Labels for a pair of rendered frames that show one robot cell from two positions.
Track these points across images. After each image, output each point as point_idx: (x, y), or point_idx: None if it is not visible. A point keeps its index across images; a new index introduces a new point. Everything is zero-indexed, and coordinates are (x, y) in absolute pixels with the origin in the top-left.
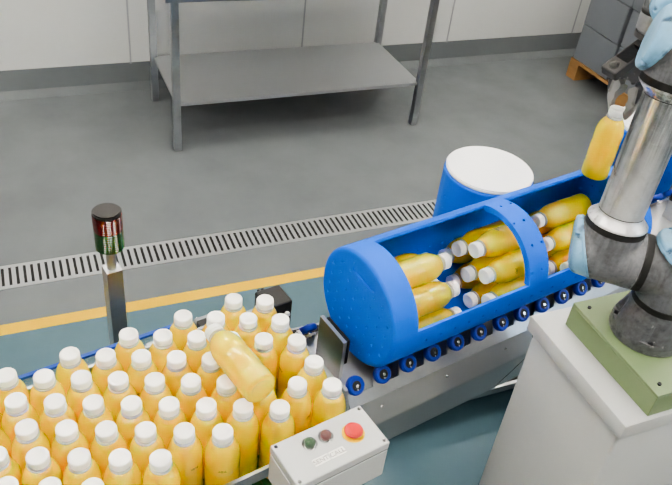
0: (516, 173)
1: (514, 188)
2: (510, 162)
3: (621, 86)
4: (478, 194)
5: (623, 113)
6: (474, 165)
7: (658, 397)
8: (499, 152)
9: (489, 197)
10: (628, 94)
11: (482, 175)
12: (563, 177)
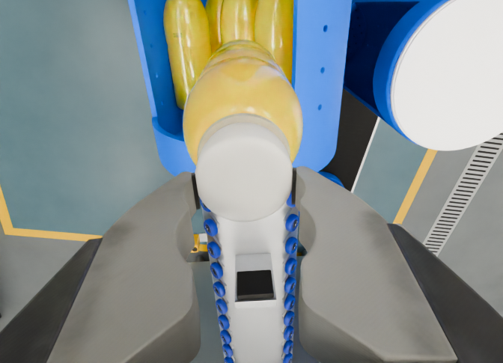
0: (430, 112)
1: (404, 75)
2: (457, 126)
3: (300, 299)
4: (439, 2)
5: (187, 173)
6: (500, 54)
7: None
8: (489, 130)
9: (418, 19)
10: (179, 267)
11: (470, 44)
12: (307, 44)
